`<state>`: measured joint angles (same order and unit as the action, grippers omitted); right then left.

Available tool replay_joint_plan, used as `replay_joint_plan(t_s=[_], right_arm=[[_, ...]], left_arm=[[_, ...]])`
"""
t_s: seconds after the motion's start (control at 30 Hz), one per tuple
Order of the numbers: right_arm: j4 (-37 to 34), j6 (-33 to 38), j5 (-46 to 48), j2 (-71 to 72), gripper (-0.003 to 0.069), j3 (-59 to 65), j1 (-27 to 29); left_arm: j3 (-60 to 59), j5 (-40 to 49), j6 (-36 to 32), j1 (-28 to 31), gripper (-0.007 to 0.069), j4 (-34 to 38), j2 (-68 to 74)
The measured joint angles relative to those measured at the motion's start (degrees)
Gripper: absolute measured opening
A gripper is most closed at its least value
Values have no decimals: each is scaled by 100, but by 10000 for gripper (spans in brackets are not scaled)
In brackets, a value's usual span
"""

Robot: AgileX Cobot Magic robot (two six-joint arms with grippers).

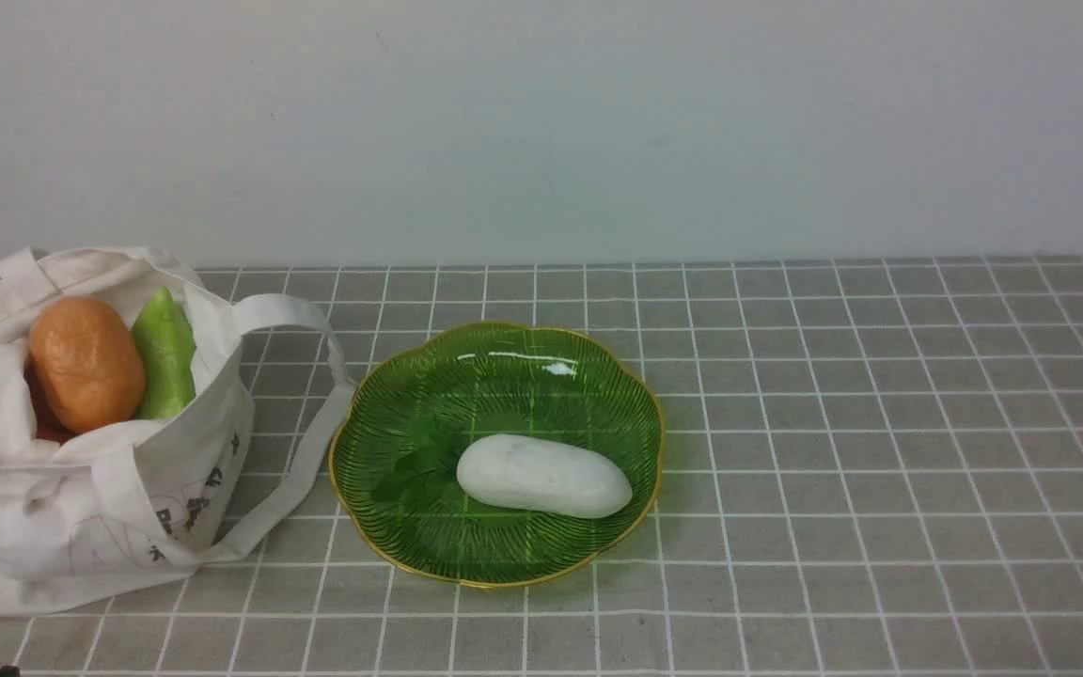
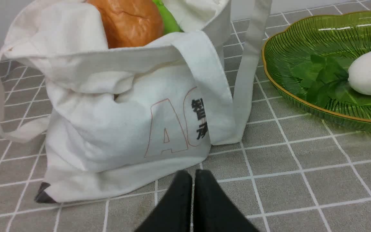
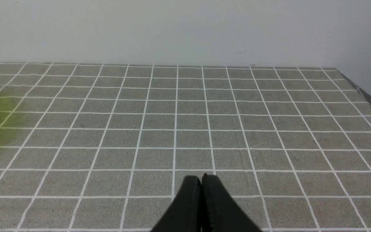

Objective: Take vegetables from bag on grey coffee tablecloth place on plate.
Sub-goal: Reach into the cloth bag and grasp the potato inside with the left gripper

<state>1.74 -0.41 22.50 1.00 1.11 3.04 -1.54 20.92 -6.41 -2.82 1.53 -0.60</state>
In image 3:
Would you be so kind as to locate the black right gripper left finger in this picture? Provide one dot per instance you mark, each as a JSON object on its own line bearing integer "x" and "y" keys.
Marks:
{"x": 183, "y": 213}

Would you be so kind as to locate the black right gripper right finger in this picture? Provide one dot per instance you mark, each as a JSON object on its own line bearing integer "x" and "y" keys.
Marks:
{"x": 221, "y": 213}

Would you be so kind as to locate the grey checked tablecloth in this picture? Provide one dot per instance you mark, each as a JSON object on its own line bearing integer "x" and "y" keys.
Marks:
{"x": 102, "y": 147}

